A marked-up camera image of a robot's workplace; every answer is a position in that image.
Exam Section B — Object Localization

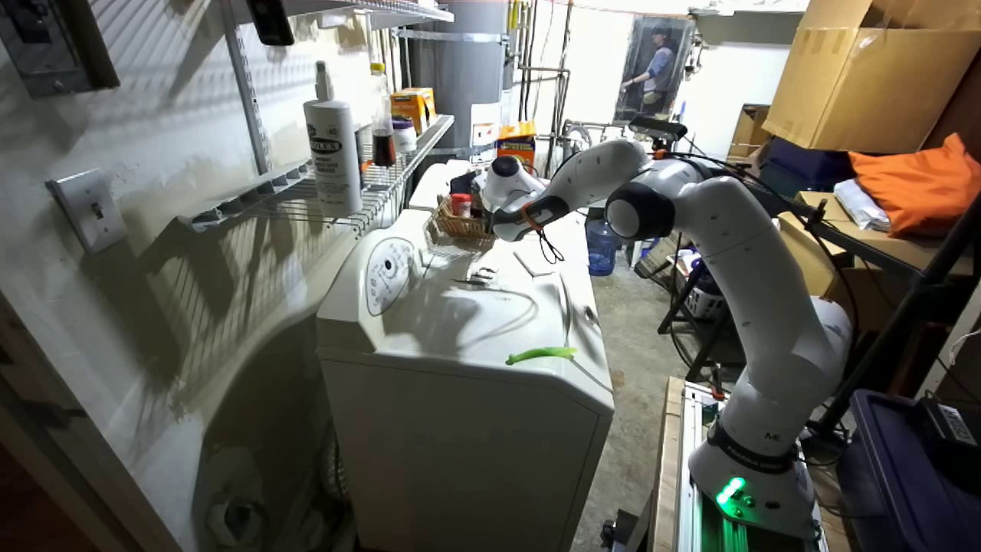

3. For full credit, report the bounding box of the white lotion bottle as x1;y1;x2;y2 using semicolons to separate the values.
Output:
302;61;363;217

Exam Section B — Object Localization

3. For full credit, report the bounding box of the white washing machine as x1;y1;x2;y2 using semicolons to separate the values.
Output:
316;210;612;552
407;160;474;211

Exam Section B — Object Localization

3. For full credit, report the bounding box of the orange cloth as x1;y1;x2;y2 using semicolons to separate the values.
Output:
850;136;981;240

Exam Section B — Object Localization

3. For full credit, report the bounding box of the dark blue storage bin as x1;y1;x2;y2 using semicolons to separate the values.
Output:
836;390;981;552

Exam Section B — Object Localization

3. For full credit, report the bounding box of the blue water jug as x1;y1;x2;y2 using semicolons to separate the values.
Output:
587;210;621;276

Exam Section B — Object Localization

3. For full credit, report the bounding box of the brown wicker basket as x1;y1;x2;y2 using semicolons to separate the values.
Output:
428;194;494;253

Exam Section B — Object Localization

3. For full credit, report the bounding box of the yellow box on shelf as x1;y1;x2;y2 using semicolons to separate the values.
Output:
389;86;435;132

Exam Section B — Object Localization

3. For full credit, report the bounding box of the orange detergent box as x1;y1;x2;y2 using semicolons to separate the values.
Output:
494;122;536;169

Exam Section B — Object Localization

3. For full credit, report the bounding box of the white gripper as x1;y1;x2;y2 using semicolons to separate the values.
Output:
474;157;544;222

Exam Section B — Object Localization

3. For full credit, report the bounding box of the green plastic strip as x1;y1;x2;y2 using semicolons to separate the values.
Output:
507;347;575;366

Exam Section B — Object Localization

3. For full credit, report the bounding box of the right white washing machine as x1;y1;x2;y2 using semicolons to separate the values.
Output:
407;160;474;211

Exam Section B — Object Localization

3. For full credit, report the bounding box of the grey electrical panel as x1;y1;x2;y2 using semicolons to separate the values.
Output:
0;0;121;100

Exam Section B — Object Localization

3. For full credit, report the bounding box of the wire wall shelf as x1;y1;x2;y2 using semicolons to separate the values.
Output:
177;114;454;233

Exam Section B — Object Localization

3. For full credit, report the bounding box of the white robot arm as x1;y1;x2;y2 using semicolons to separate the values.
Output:
486;141;852;473

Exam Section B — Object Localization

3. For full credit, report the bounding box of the grey water heater tank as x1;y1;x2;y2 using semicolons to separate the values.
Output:
412;0;507;148

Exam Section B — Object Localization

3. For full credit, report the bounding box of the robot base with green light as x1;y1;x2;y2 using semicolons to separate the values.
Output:
687;432;817;542

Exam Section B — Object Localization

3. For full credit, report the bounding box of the white light switch plate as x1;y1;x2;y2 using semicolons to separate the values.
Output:
48;169;125;256

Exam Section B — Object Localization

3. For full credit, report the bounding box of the large cardboard box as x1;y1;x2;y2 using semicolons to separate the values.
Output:
763;0;981;154

